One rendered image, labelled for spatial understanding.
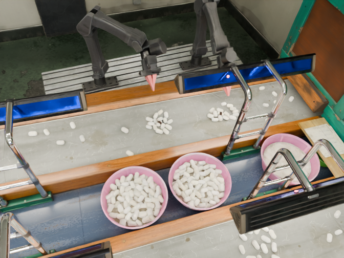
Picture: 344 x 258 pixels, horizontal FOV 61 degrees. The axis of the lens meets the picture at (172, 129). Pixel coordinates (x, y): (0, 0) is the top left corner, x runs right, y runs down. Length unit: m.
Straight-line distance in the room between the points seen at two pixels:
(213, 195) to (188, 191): 0.11
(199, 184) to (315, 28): 0.97
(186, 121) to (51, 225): 0.75
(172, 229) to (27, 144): 0.75
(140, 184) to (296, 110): 0.91
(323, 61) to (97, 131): 1.16
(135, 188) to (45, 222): 0.38
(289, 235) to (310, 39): 0.98
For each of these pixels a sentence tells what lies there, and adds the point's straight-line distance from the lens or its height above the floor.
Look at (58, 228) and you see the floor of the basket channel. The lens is 1.30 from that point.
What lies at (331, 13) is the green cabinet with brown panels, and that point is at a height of 1.18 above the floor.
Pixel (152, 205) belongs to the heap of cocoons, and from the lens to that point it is 1.21.
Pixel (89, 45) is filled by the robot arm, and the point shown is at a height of 0.95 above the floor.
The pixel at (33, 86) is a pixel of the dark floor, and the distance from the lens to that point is 2.82.
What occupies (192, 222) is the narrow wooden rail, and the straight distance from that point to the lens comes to 1.17.
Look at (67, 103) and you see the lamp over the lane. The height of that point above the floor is 1.08.
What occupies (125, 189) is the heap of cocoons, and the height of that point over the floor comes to 0.74.
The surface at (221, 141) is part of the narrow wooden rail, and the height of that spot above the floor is 0.76.
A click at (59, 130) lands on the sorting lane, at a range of 1.46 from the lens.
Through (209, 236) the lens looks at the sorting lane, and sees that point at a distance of 1.19.
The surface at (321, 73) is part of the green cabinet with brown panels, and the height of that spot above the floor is 0.92.
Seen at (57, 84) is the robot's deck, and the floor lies 0.67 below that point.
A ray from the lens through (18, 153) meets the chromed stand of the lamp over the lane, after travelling 1.05.
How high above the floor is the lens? 1.86
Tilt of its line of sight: 52 degrees down
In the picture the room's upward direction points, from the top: 6 degrees clockwise
